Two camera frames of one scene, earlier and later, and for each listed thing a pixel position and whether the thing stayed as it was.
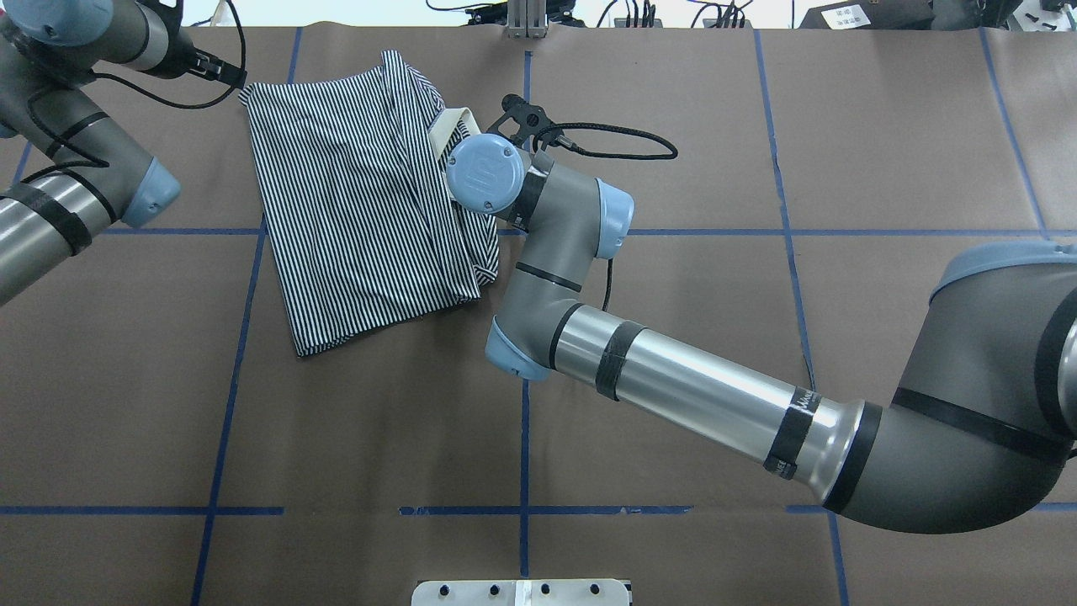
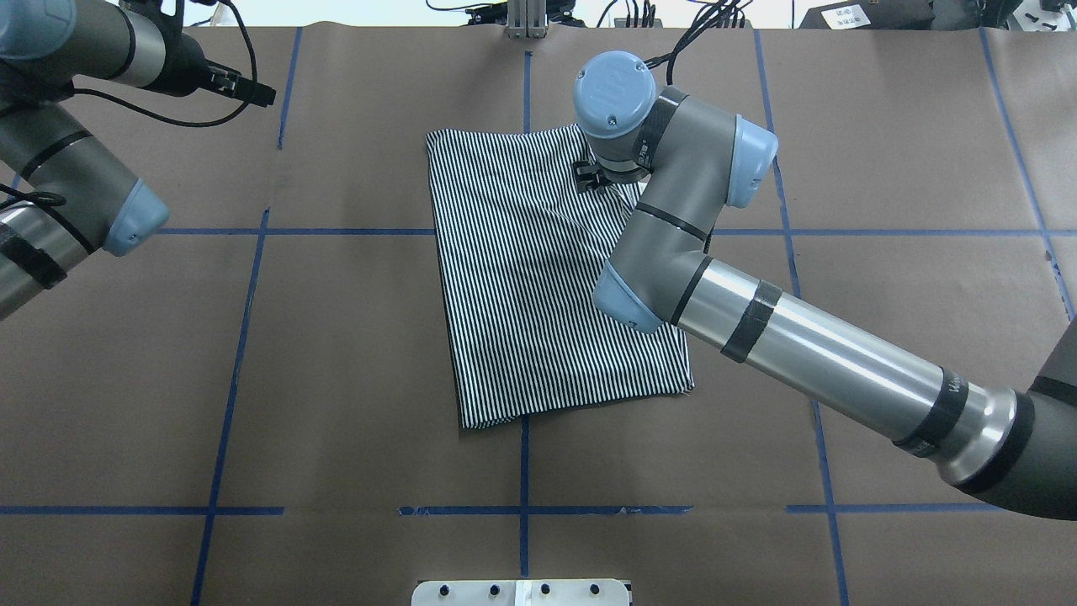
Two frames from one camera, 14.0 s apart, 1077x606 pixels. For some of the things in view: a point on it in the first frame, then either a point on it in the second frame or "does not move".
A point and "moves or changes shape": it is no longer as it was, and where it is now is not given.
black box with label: (871, 15) does not move
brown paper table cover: (161, 445) does not move
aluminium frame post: (526, 19) does not move
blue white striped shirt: (363, 225) moves or changes shape
